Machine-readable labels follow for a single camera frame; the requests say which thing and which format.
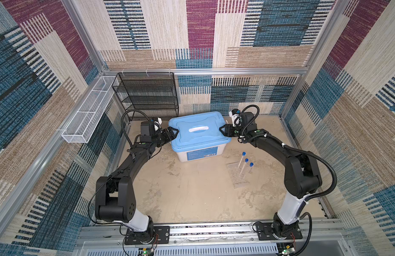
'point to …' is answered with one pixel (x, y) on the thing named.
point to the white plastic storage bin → (201, 153)
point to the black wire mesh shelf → (153, 93)
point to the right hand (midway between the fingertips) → (223, 130)
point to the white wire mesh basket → (85, 118)
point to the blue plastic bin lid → (198, 130)
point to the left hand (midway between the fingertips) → (175, 130)
